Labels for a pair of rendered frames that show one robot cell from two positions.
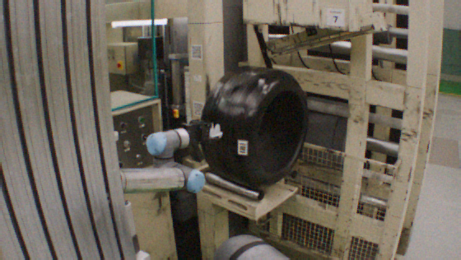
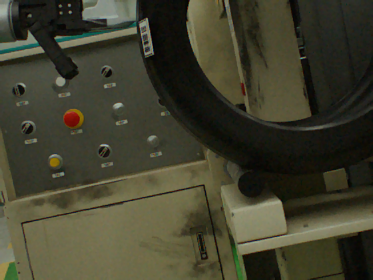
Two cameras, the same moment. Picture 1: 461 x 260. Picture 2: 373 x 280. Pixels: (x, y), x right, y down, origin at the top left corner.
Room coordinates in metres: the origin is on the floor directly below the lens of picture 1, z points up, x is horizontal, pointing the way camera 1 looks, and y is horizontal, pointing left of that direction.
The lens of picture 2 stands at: (0.69, -0.98, 1.06)
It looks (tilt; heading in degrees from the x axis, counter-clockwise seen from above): 3 degrees down; 49
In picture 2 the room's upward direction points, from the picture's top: 12 degrees counter-clockwise
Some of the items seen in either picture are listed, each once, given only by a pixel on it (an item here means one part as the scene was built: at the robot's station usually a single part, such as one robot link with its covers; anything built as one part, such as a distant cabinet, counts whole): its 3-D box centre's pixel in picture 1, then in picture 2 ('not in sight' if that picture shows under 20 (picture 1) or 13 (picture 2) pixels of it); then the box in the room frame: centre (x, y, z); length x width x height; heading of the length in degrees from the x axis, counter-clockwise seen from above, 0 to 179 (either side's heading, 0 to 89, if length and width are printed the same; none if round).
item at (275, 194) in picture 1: (249, 192); (325, 211); (1.77, -0.09, 0.80); 0.37 x 0.36 x 0.02; 139
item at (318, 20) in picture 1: (304, 11); not in sight; (1.90, -0.38, 1.71); 0.61 x 0.25 x 0.15; 49
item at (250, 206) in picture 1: (232, 197); (250, 206); (1.66, 0.00, 0.84); 0.36 x 0.09 x 0.06; 49
